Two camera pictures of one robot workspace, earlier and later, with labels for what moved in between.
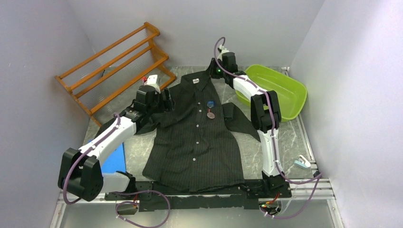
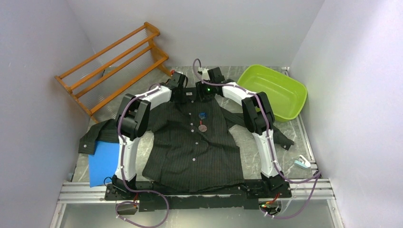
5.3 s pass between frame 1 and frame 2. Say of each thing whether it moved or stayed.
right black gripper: moved
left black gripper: moved
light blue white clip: stayed
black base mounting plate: stayed
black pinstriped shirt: stayed
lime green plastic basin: stayed
